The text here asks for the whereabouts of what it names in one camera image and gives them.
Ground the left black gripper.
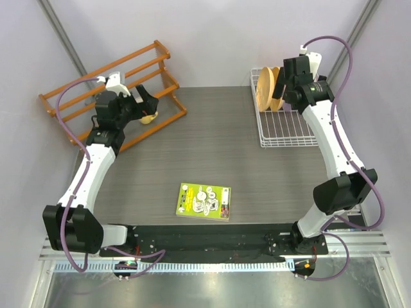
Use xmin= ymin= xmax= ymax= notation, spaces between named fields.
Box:
xmin=116 ymin=85 xmax=158 ymax=129

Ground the orange plate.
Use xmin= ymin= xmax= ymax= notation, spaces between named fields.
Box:
xmin=256 ymin=67 xmax=275 ymax=112
xmin=270 ymin=67 xmax=284 ymax=112

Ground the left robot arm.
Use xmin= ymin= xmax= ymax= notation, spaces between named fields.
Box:
xmin=42 ymin=85 xmax=159 ymax=256

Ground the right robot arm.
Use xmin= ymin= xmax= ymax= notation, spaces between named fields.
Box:
xmin=272 ymin=53 xmax=378 ymax=254

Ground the orange wooden shelf rack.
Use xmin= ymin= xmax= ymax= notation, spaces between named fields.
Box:
xmin=39 ymin=40 xmax=188 ymax=154

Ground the yellow mug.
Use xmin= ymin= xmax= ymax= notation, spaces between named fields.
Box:
xmin=139 ymin=112 xmax=158 ymax=125

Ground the green book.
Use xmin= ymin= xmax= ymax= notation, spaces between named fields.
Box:
xmin=175 ymin=183 xmax=231 ymax=221

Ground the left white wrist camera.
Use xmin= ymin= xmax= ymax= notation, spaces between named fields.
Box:
xmin=97 ymin=71 xmax=131 ymax=97

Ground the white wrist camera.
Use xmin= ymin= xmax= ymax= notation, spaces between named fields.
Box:
xmin=97 ymin=71 xmax=131 ymax=97
xmin=299 ymin=45 xmax=322 ymax=77

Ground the white wire dish rack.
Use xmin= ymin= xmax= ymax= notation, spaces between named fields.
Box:
xmin=250 ymin=67 xmax=318 ymax=148

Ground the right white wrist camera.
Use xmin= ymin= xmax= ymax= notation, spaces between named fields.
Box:
xmin=299 ymin=45 xmax=322 ymax=77

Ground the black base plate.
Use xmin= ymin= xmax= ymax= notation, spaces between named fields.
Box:
xmin=119 ymin=223 xmax=328 ymax=264

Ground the aluminium rail frame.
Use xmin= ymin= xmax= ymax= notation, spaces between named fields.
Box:
xmin=31 ymin=222 xmax=405 ymax=307

